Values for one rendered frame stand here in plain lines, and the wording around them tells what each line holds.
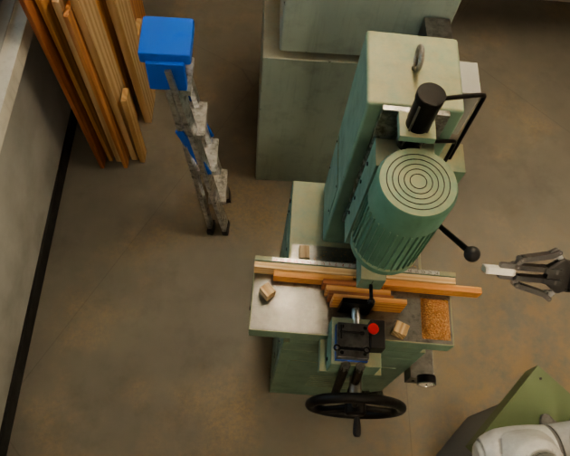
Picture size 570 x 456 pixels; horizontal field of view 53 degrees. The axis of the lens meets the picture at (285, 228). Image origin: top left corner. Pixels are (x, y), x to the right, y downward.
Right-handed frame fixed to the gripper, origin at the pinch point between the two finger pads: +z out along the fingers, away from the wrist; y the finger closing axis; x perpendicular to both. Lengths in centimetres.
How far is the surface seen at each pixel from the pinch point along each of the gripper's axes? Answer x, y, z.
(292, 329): -27, -32, 44
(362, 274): -22.0, -11.8, 27.0
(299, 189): -70, 0, 44
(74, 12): -96, 52, 129
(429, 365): -47, -51, -5
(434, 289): -33.4, -18.4, 2.7
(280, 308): -31, -28, 48
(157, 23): -66, 49, 93
